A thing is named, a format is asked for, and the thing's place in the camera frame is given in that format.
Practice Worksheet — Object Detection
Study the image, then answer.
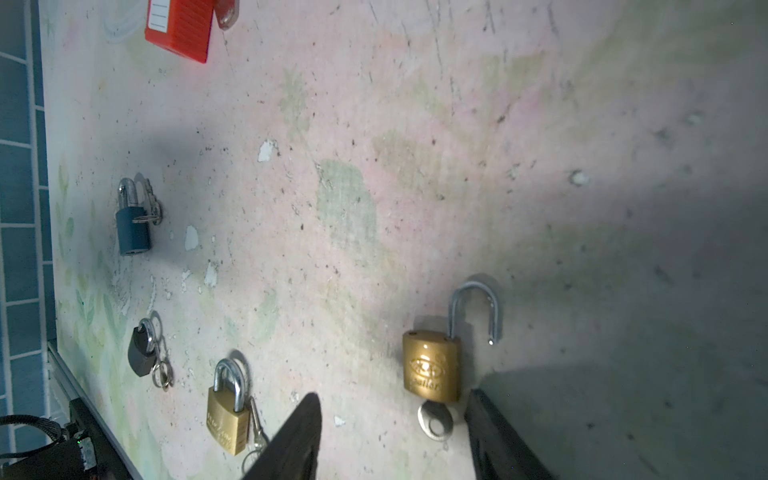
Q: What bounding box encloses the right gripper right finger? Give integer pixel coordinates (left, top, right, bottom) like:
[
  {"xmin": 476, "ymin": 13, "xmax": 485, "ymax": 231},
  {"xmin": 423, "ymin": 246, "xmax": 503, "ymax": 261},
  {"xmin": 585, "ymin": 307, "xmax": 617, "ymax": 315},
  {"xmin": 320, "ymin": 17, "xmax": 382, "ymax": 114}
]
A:
[{"xmin": 464, "ymin": 389, "xmax": 555, "ymax": 480}]

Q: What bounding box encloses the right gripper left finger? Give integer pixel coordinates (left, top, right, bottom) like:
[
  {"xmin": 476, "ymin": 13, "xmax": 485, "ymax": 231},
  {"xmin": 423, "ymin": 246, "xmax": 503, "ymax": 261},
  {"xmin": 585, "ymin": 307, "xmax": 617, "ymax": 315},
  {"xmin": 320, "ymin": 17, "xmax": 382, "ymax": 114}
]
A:
[{"xmin": 242, "ymin": 392, "xmax": 322, "ymax": 479}]

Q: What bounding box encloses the large brass padlock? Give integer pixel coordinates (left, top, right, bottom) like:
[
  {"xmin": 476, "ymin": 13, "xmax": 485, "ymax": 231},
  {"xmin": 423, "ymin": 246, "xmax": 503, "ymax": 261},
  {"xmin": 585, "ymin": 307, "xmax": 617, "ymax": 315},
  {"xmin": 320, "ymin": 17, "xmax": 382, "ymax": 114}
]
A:
[{"xmin": 206, "ymin": 358, "xmax": 250, "ymax": 456}]

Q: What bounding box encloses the small brass padlock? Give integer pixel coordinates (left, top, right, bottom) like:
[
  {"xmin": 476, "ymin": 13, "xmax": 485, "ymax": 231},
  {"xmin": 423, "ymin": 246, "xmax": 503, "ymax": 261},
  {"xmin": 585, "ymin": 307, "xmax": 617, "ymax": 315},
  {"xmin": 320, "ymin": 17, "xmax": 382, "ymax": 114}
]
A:
[{"xmin": 402, "ymin": 280, "xmax": 502, "ymax": 403}]

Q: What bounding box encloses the small black padlock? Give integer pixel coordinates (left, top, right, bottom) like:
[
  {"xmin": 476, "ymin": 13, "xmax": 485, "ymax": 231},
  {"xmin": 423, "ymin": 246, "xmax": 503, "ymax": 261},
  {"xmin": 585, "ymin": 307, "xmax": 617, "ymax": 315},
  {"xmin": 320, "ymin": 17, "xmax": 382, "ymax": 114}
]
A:
[{"xmin": 127, "ymin": 318, "xmax": 158, "ymax": 377}]

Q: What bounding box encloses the blue padlock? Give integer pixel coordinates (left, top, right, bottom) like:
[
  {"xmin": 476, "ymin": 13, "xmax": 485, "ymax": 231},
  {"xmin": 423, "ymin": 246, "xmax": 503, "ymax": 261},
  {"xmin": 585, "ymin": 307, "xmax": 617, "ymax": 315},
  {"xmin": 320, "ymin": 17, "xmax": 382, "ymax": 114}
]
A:
[{"xmin": 115, "ymin": 178, "xmax": 151, "ymax": 256}]

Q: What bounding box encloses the red padlock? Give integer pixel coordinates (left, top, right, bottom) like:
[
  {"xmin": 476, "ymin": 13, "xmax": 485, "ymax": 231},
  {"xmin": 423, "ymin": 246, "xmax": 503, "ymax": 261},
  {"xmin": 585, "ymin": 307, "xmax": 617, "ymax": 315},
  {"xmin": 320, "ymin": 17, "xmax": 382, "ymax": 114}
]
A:
[{"xmin": 144, "ymin": 0, "xmax": 214, "ymax": 64}]

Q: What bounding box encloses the large brass lock key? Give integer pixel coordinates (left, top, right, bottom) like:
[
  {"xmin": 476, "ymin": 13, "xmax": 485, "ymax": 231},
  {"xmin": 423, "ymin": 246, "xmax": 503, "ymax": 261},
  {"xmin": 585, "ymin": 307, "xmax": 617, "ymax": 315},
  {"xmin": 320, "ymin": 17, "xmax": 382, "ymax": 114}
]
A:
[{"xmin": 241, "ymin": 395, "xmax": 269, "ymax": 475}]

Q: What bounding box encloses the silver blue-lock key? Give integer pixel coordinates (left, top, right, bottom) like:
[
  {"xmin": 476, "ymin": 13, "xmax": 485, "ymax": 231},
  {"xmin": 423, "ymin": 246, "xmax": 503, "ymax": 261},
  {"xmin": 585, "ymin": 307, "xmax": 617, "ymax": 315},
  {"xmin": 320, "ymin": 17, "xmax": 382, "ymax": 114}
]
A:
[{"xmin": 132, "ymin": 179, "xmax": 163, "ymax": 226}]

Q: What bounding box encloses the silver red-lock key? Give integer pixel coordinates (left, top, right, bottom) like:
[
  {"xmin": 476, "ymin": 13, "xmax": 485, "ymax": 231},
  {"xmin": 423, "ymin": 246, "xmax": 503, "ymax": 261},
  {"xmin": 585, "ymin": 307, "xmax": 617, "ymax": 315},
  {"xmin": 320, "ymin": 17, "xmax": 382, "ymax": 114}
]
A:
[{"xmin": 214, "ymin": 0, "xmax": 240, "ymax": 31}]

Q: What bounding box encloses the black lock key ring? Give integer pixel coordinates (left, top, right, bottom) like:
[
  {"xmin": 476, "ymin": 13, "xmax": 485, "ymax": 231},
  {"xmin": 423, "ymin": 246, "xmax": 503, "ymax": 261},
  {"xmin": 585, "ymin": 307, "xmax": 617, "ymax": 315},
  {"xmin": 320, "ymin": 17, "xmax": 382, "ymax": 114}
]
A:
[{"xmin": 151, "ymin": 335, "xmax": 175, "ymax": 391}]

